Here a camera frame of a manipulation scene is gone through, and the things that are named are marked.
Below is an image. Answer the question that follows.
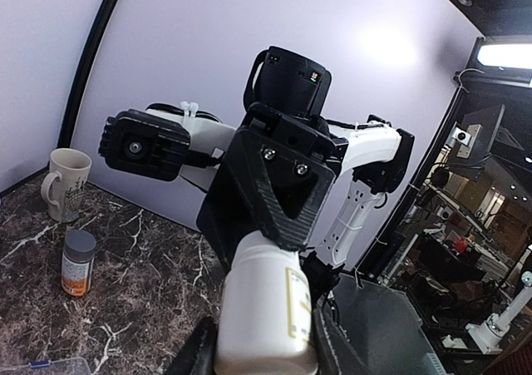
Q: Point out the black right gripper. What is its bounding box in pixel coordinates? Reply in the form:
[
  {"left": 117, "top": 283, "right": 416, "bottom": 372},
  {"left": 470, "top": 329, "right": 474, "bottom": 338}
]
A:
[{"left": 196, "top": 103, "right": 347, "bottom": 271}]

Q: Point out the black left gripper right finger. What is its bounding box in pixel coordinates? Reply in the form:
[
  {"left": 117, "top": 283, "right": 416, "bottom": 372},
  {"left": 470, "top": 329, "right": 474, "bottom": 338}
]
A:
[{"left": 312, "top": 308, "right": 371, "bottom": 375}]

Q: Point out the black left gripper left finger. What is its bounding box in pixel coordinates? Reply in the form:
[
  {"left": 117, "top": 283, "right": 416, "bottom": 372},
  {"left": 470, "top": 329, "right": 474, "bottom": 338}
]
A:
[{"left": 165, "top": 316, "right": 217, "bottom": 375}]

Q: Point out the small white pill bottle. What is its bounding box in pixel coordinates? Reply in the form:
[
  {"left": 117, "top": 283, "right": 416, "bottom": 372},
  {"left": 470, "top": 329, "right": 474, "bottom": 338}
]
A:
[{"left": 214, "top": 231, "right": 318, "bottom": 374}]

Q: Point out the clear plastic pill organizer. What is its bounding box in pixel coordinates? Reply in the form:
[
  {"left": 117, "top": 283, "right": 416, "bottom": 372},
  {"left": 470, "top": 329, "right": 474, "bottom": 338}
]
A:
[{"left": 1, "top": 358, "right": 91, "bottom": 375}]

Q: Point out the orange pill bottle grey cap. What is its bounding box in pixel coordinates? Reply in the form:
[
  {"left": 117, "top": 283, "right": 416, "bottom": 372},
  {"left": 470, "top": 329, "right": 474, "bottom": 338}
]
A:
[{"left": 61, "top": 229, "right": 96, "bottom": 297}]

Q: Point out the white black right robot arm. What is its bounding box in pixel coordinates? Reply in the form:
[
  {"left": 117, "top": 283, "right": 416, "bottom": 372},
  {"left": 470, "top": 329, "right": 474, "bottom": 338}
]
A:
[{"left": 196, "top": 47, "right": 414, "bottom": 267}]

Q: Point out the cream floral ceramic mug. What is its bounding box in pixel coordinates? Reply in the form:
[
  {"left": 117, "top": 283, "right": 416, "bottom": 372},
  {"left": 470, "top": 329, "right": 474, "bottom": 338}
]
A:
[{"left": 41, "top": 148, "right": 92, "bottom": 223}]

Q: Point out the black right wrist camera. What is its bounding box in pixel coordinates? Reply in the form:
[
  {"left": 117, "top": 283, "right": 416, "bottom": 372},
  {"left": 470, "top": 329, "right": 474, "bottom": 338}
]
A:
[{"left": 98, "top": 109, "right": 191, "bottom": 181}]

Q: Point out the black right corner post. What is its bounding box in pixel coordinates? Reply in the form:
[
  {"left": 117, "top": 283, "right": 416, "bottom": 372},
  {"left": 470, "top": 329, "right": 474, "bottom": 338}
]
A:
[{"left": 56, "top": 0, "right": 119, "bottom": 148}]

